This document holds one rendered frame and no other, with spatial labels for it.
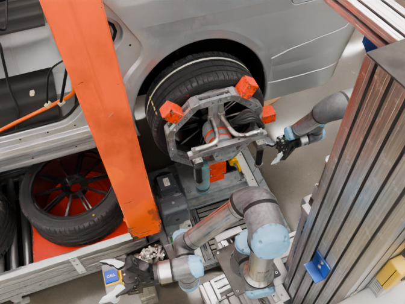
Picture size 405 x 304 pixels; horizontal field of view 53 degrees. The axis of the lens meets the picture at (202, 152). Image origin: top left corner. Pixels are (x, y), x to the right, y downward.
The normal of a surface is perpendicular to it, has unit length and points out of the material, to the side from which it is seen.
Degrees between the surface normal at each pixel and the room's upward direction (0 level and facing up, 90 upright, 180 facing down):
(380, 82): 90
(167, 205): 0
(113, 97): 90
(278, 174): 0
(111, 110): 90
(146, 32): 90
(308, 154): 0
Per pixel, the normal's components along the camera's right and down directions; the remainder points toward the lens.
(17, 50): 0.15, -0.07
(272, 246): 0.17, 0.69
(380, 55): -0.04, -0.61
